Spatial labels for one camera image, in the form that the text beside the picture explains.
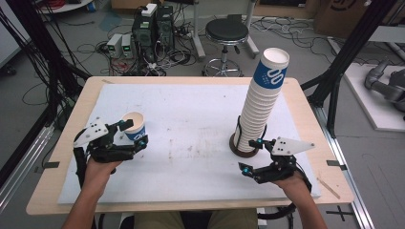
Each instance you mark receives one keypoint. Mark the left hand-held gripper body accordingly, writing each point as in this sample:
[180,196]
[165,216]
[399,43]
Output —
[108,154]

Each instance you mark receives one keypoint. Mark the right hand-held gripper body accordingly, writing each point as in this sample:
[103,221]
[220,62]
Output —
[280,170]

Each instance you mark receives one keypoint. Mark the blue white paper cup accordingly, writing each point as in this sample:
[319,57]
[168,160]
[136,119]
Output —
[139,122]

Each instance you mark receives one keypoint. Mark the dark cup holder stand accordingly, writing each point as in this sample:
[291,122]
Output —
[245,155]

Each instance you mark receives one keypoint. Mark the tall stack of paper cups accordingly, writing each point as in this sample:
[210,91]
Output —
[259,108]

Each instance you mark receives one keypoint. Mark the person's right hand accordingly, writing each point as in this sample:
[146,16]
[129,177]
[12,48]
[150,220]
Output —
[294,187]

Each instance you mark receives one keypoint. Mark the person's left hand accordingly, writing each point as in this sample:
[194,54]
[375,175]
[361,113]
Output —
[97,175]

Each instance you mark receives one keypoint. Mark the person's right leg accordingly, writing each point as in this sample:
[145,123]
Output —
[234,220]

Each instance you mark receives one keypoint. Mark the person's leg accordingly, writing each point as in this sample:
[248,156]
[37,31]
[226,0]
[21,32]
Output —
[234,220]
[159,221]

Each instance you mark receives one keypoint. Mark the thin wooden stick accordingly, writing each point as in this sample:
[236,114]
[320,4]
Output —
[329,190]

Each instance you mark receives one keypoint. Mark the black tape strip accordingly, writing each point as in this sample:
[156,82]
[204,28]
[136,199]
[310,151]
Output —
[51,164]
[336,163]

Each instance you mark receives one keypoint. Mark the white table mat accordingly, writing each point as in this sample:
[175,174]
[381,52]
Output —
[191,111]

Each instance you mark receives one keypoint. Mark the person's left leg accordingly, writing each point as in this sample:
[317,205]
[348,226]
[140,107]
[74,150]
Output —
[159,221]

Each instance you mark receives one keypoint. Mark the grey power supply unit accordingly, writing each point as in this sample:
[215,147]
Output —
[126,44]
[114,44]

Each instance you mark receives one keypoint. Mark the black computer tower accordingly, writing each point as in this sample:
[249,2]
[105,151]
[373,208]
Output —
[144,35]
[165,25]

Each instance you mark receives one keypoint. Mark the white metal stand leg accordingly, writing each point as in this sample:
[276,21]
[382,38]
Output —
[251,35]
[197,31]

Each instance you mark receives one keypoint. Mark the white floor platform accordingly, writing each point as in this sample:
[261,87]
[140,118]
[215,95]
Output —
[369,101]

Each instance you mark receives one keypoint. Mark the white box on computer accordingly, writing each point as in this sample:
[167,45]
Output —
[149,9]

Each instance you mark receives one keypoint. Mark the black round stool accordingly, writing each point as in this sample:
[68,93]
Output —
[226,31]

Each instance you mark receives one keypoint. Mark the brown cardboard box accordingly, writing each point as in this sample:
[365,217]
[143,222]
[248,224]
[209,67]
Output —
[350,16]

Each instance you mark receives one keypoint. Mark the aluminium rail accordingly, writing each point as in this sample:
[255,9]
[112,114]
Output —
[25,162]
[347,178]

